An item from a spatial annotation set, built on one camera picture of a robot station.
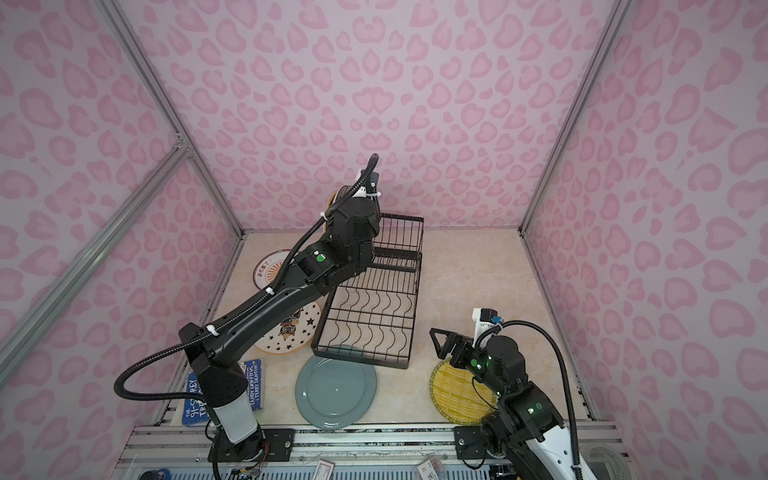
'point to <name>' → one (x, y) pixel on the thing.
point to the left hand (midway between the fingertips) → (349, 192)
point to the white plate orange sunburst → (269, 267)
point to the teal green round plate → (333, 393)
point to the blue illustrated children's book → (196, 412)
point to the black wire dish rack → (371, 318)
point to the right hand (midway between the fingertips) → (440, 336)
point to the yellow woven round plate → (460, 396)
